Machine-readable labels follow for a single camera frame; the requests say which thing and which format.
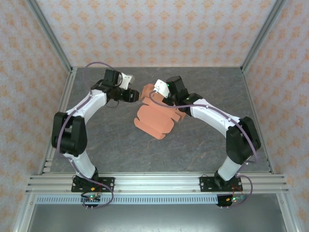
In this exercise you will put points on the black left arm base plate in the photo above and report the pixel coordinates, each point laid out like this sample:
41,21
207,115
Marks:
107,184

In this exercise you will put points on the aluminium side rail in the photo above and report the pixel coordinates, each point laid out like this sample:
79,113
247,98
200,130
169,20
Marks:
259,120
61,116

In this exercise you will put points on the orange cardboard paper box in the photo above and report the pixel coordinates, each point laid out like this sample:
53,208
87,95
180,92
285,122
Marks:
154,118

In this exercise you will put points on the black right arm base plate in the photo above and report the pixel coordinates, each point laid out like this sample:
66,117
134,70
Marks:
206,184

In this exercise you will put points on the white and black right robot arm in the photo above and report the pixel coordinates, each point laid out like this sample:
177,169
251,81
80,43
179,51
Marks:
212,116

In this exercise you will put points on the aluminium frame leg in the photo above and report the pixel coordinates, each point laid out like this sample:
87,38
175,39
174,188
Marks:
23,215
288,215

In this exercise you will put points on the grey metal sheet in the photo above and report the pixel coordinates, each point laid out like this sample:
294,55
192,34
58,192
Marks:
154,218

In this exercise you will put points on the aluminium mounting rail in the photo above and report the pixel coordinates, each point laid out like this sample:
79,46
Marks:
157,184

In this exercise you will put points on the aluminium frame post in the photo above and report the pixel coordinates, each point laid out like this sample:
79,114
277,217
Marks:
263,36
50,36

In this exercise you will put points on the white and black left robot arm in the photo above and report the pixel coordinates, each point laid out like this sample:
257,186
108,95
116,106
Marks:
79,166

